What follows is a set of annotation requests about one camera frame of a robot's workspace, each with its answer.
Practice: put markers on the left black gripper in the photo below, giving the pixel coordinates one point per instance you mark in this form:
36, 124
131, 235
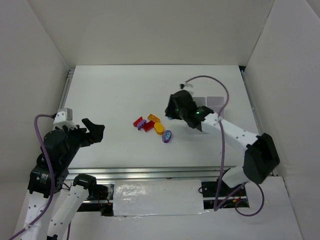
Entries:
83, 135

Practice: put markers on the white divided container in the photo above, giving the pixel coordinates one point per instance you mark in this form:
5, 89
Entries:
213, 102

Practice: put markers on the aluminium front rail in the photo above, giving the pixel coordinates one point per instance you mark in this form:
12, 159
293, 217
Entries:
167, 173

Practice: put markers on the red rectangular lego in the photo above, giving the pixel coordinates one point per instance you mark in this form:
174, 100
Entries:
148, 126

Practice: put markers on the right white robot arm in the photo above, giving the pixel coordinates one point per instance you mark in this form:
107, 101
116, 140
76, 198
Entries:
260, 156

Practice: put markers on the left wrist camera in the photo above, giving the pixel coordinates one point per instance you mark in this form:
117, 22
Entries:
64, 117

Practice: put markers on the red curved lego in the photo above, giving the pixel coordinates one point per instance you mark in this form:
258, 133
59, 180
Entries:
137, 121

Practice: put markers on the purple curved lego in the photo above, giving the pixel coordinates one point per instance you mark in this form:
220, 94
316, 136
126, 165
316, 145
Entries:
141, 124

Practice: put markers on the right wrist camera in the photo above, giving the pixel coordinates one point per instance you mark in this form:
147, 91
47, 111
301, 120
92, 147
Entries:
184, 85

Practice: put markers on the right aluminium rail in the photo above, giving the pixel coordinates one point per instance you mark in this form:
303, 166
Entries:
251, 100

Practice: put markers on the orange flat lego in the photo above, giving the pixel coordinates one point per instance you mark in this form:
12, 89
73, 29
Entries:
153, 118

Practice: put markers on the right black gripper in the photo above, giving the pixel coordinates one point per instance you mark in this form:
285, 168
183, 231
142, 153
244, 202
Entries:
173, 107

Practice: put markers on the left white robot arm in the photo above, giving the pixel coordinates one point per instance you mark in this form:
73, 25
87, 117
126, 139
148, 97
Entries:
58, 148

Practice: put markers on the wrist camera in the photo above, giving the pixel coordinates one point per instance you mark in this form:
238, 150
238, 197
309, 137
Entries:
64, 117
184, 85

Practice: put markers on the yellow oval lego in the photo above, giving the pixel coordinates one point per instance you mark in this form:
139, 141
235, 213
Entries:
159, 128

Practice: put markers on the white foil sheet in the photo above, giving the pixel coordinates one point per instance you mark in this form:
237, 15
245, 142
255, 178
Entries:
157, 198

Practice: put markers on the purple oval flower lego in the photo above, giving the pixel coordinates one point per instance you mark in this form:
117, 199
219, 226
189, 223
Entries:
166, 136

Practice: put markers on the left aluminium rail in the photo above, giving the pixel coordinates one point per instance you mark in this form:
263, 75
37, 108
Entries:
66, 88

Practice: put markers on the aluminium rail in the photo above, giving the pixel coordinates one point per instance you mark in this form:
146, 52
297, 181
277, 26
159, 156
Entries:
167, 173
251, 100
66, 88

